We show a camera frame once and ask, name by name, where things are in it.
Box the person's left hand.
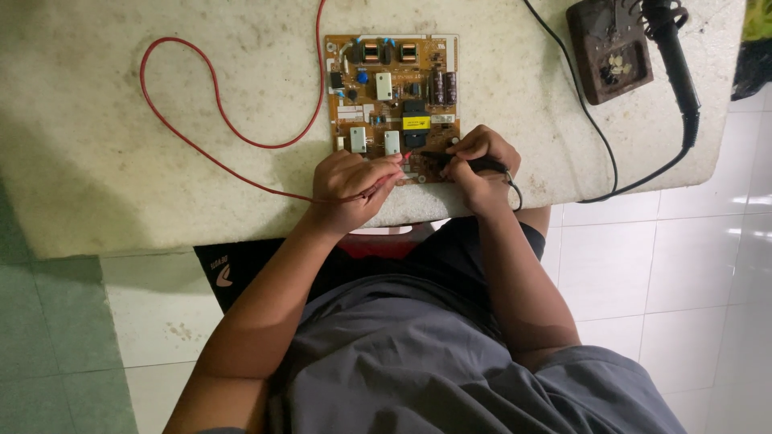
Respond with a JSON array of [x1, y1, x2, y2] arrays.
[[310, 150, 405, 237]]

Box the person's right hand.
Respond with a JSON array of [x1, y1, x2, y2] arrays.
[[441, 125, 522, 219]]

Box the black multimeter probe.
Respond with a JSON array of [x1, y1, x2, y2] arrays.
[[420, 151, 509, 176]]

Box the red multimeter probe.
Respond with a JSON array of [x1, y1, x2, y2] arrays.
[[360, 151, 413, 200]]

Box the brown power supply circuit board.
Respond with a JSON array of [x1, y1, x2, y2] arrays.
[[324, 34, 462, 185]]

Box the red plastic stool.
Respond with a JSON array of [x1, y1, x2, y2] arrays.
[[338, 223, 436, 260]]

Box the person's black shorts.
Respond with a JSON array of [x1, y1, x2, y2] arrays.
[[193, 216, 546, 338]]

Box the brown soldering iron stand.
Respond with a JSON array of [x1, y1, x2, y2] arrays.
[[566, 0, 690, 106]]

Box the black soldering iron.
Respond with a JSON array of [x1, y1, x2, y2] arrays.
[[641, 0, 702, 149]]

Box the person's grey shirt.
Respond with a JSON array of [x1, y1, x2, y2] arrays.
[[199, 274, 688, 434]]

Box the green and black bag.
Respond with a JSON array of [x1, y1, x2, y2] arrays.
[[731, 0, 772, 102]]

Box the black probe lead wire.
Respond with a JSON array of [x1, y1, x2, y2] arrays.
[[505, 171, 524, 212]]

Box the black soldering iron cable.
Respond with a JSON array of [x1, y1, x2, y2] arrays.
[[522, 0, 692, 205]]

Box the red probe lead wire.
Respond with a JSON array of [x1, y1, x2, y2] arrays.
[[139, 0, 365, 204]]

